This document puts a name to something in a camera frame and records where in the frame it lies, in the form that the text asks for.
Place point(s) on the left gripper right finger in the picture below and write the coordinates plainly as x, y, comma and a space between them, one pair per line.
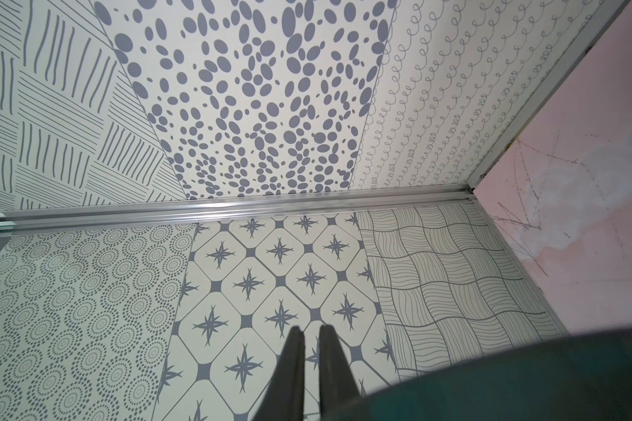
337, 386

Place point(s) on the floral pink table mat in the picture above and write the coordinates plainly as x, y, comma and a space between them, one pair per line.
562, 193

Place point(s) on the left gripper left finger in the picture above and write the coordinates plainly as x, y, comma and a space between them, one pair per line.
284, 397

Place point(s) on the dark green watering can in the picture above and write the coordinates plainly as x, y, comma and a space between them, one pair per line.
588, 377

